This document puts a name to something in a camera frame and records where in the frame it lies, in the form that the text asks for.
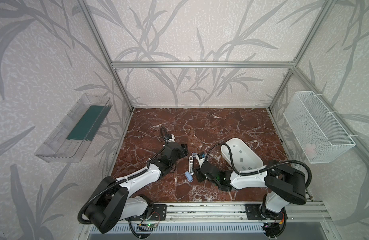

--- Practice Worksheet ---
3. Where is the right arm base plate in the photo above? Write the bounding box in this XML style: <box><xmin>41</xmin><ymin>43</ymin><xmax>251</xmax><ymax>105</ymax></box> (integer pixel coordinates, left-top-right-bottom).
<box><xmin>244</xmin><ymin>204</ymin><xmax>287</xmax><ymax>222</ymax></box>

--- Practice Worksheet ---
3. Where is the clear plastic wall bin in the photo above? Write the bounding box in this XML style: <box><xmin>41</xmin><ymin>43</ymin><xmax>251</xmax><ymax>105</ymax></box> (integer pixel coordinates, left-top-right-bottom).
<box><xmin>35</xmin><ymin>94</ymin><xmax>113</xmax><ymax>163</ymax></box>

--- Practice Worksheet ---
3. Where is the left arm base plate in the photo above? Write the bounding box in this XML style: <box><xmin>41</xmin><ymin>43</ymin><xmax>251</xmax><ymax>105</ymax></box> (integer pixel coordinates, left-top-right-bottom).
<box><xmin>135</xmin><ymin>204</ymin><xmax>168</xmax><ymax>221</ymax></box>

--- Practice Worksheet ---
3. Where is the blue stapler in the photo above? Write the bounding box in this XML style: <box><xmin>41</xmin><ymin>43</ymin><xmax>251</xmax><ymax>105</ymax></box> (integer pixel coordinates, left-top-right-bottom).
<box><xmin>192</xmin><ymin>152</ymin><xmax>206</xmax><ymax>167</ymax></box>
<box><xmin>184</xmin><ymin>171</ymin><xmax>193</xmax><ymax>183</ymax></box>
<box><xmin>188</xmin><ymin>156</ymin><xmax>194</xmax><ymax>176</ymax></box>

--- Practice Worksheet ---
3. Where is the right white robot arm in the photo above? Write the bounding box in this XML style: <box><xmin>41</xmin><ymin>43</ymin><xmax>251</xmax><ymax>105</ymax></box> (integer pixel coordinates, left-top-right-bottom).
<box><xmin>194</xmin><ymin>161</ymin><xmax>311</xmax><ymax>214</ymax></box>

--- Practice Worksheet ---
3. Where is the white oval tray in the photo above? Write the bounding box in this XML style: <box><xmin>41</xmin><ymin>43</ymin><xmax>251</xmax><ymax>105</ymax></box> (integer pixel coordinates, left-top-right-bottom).
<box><xmin>225</xmin><ymin>138</ymin><xmax>264</xmax><ymax>172</ymax></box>

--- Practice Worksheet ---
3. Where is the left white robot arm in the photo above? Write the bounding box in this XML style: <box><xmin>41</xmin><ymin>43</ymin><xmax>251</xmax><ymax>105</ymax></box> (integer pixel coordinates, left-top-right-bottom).
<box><xmin>77</xmin><ymin>141</ymin><xmax>188</xmax><ymax>234</ymax></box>

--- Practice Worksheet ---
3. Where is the pink item in basket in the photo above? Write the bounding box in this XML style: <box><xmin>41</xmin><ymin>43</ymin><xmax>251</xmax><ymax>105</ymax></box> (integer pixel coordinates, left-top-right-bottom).
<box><xmin>303</xmin><ymin>143</ymin><xmax>317</xmax><ymax>160</ymax></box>

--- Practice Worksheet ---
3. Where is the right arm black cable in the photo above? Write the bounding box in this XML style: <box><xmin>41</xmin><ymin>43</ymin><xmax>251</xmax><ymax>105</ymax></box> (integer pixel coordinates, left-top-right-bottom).
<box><xmin>206</xmin><ymin>142</ymin><xmax>312</xmax><ymax>190</ymax></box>

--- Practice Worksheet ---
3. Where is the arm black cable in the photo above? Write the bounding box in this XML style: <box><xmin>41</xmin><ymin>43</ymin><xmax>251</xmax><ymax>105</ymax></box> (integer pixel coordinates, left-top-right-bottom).
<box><xmin>206</xmin><ymin>142</ymin><xmax>312</xmax><ymax>190</ymax></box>
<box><xmin>77</xmin><ymin>126</ymin><xmax>170</xmax><ymax>226</ymax></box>

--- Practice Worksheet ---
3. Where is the green pad in bin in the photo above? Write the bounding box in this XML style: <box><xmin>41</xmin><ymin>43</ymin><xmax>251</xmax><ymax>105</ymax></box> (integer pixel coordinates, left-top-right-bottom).
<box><xmin>67</xmin><ymin>105</ymin><xmax>111</xmax><ymax>141</ymax></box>

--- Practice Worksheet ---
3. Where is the aluminium frame crossbar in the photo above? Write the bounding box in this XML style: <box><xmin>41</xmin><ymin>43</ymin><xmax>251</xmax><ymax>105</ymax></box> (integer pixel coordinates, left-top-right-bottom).
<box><xmin>111</xmin><ymin>61</ymin><xmax>293</xmax><ymax>69</ymax></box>

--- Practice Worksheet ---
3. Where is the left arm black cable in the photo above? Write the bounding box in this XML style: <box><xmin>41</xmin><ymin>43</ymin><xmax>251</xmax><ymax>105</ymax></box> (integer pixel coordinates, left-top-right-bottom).
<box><xmin>77</xmin><ymin>126</ymin><xmax>170</xmax><ymax>226</ymax></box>

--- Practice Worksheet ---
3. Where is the white wire mesh basket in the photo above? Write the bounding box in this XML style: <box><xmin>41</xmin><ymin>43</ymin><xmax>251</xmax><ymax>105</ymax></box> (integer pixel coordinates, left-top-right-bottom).
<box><xmin>283</xmin><ymin>91</ymin><xmax>356</xmax><ymax>164</ymax></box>

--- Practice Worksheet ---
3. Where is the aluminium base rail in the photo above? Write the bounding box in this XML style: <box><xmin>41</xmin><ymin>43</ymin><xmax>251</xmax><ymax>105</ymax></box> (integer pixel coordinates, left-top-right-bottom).
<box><xmin>79</xmin><ymin>201</ymin><xmax>332</xmax><ymax>224</ymax></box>

